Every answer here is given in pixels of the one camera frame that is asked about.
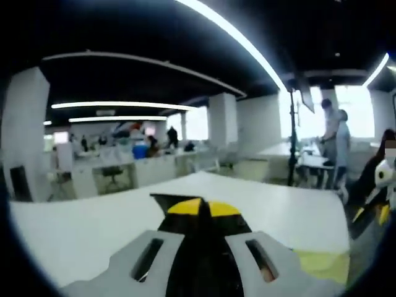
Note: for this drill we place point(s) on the black stand pole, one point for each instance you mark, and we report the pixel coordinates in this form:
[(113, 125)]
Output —
[(292, 139)]

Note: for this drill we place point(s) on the grey ceiling rail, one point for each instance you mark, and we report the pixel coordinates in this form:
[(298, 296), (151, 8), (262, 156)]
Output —
[(92, 55)]

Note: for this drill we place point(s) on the pink lit monitor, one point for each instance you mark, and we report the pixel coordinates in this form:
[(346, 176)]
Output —
[(149, 130)]

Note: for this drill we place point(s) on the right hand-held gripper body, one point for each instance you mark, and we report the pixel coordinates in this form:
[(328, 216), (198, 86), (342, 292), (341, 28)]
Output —
[(385, 173)]

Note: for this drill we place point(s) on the white square pillar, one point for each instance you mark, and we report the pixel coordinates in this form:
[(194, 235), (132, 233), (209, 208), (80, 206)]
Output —
[(222, 120), (24, 123)]

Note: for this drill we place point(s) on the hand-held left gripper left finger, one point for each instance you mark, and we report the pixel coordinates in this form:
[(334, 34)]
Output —
[(123, 278)]

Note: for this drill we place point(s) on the yellow blue black garment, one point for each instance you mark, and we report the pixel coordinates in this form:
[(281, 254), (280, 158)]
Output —
[(321, 266)]

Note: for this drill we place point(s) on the black office chair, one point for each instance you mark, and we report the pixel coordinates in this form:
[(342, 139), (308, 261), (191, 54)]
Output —
[(112, 176)]

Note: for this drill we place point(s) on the rectangular overhead panel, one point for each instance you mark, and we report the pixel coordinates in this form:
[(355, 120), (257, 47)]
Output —
[(307, 96)]

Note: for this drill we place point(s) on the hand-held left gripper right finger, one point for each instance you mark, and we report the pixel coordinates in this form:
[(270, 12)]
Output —
[(278, 278)]

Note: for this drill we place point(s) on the black cabinet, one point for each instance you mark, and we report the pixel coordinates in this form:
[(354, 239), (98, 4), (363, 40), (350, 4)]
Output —
[(21, 184)]

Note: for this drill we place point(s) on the white work table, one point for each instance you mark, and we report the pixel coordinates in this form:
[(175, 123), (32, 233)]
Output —
[(312, 161)]

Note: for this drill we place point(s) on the row of white desks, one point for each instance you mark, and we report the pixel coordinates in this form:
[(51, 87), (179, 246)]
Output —
[(148, 170)]

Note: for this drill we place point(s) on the ceiling air vent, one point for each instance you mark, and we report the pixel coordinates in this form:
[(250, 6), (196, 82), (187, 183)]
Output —
[(105, 112)]

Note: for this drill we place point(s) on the long ceiling light strip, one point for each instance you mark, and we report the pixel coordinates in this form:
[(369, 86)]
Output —
[(117, 118), (117, 104), (376, 70), (238, 35)]

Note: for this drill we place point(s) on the blue container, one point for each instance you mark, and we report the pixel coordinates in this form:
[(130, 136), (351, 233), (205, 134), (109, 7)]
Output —
[(140, 151)]

